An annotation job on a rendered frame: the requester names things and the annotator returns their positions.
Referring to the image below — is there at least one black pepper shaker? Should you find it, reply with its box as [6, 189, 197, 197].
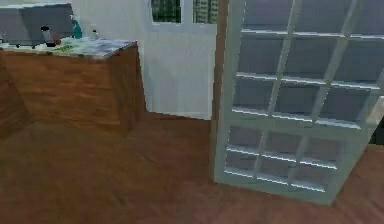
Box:
[40, 25, 56, 48]

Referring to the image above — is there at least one grey microwave oven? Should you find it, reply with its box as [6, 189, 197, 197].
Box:
[0, 3, 75, 48]

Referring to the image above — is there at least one window with white frame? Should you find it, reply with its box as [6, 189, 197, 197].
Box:
[150, 0, 221, 25]

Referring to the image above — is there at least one green leafy vegetable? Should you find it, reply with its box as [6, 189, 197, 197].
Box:
[53, 44, 74, 53]

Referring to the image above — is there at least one teal bottle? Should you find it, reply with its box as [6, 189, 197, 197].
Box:
[71, 14, 83, 40]

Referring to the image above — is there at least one wooden counter with marble top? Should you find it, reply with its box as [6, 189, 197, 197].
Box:
[0, 36, 147, 138]

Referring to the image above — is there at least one white glass-paned room door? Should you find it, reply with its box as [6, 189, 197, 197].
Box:
[213, 0, 384, 206]

